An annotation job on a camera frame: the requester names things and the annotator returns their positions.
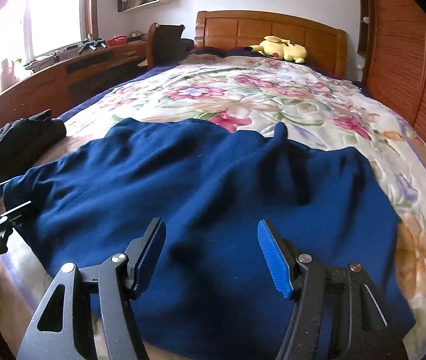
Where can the pink bottle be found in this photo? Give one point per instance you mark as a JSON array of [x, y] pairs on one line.
[[7, 77]]

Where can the wooden chair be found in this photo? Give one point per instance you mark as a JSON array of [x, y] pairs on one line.
[[163, 45]]

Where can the wooden desk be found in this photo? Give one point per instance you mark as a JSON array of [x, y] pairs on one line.
[[65, 85]]

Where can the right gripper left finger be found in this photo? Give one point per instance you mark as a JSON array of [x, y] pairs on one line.
[[62, 325]]

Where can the black folded garment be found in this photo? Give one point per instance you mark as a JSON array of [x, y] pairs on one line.
[[23, 141]]

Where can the floral quilt bedspread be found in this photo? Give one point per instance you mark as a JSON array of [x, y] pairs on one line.
[[245, 93]]

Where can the wooden bed headboard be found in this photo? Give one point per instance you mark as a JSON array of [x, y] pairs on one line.
[[226, 29]]

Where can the window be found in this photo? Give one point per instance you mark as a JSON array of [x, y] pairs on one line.
[[31, 30]]

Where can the louvered wooden wardrobe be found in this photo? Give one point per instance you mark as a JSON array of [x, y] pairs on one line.
[[395, 65]]

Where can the red basket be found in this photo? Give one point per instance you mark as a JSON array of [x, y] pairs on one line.
[[117, 41]]

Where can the yellow plush toy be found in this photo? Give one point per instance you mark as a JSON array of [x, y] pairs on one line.
[[282, 49]]

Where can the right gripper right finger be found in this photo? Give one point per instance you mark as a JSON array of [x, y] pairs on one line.
[[337, 311]]

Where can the black binoculars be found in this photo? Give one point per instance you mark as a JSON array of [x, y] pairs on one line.
[[91, 44]]

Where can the navy blue suit jacket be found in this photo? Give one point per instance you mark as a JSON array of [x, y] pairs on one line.
[[211, 296]]

